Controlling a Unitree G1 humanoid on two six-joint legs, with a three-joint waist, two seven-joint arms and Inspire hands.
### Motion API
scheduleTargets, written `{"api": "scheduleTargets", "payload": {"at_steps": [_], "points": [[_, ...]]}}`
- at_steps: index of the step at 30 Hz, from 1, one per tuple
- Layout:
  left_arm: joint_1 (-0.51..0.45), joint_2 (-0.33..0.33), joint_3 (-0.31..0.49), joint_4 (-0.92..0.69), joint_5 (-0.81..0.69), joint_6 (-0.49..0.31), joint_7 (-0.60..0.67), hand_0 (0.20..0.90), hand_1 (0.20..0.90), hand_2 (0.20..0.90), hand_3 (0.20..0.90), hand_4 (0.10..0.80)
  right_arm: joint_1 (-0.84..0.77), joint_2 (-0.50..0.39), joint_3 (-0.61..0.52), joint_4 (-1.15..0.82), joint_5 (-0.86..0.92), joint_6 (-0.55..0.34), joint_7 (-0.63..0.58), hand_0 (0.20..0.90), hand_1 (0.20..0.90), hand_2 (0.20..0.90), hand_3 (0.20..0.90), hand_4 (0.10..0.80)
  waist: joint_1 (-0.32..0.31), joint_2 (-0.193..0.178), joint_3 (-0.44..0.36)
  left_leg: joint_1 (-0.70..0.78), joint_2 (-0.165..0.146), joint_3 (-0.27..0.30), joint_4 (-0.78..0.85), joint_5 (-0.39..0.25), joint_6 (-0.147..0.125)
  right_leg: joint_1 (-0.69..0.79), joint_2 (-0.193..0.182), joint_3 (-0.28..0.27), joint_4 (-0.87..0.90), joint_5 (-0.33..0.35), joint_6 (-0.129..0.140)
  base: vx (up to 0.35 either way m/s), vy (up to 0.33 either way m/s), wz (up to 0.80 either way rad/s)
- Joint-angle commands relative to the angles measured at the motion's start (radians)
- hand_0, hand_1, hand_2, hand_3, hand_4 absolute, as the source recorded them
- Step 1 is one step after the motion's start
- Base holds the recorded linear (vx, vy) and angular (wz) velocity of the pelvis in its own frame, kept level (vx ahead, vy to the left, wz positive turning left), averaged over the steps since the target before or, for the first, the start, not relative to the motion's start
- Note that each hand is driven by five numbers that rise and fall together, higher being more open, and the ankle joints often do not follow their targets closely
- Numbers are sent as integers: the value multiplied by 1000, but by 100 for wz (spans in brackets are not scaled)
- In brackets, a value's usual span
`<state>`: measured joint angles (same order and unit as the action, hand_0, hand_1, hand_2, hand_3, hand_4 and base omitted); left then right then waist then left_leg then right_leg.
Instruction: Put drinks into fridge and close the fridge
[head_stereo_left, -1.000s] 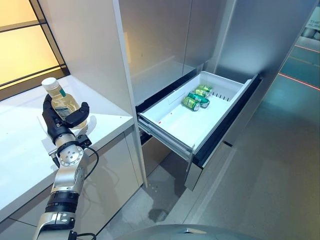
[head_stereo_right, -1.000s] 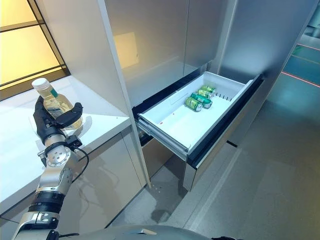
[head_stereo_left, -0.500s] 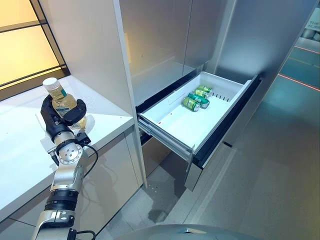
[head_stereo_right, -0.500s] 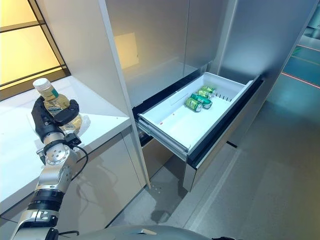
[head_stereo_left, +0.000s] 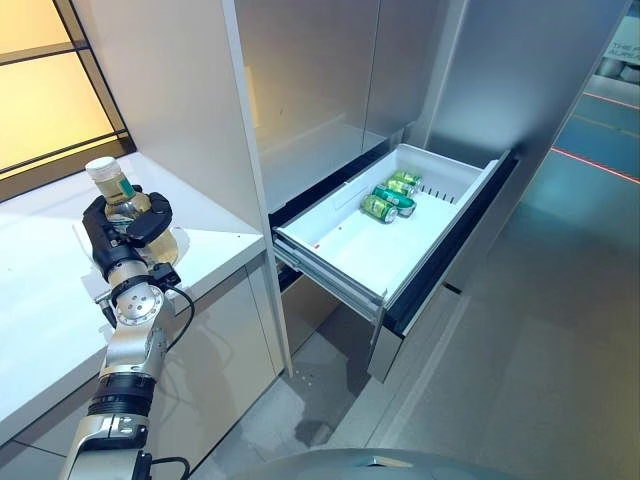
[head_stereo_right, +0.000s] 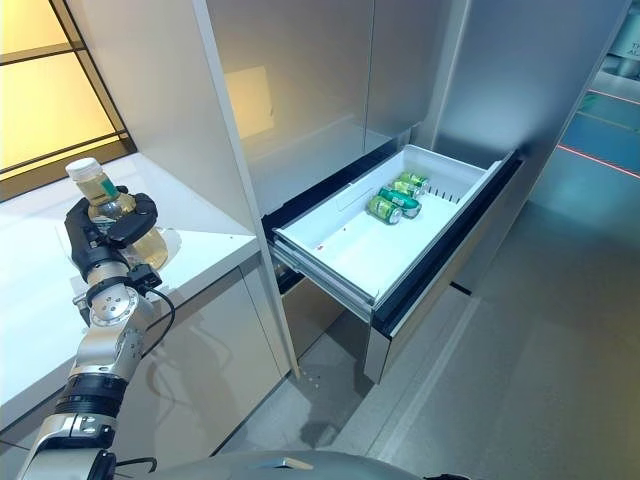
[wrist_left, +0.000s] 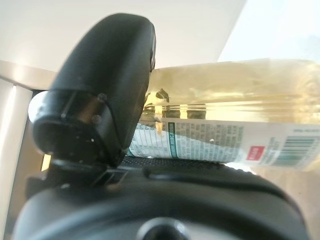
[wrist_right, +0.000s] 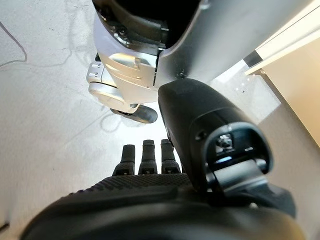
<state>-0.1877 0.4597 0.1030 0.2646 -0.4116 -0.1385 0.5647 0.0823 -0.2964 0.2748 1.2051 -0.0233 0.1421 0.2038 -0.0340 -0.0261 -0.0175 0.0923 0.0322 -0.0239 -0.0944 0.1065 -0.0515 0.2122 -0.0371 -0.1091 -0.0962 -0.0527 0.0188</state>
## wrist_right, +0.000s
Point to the fridge drawer with white bin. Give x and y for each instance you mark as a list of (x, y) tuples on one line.
[(295, 82)]

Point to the black robot right foot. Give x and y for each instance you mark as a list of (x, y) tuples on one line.
[(146, 114)]

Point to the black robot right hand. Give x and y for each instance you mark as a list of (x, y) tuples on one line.
[(150, 212)]

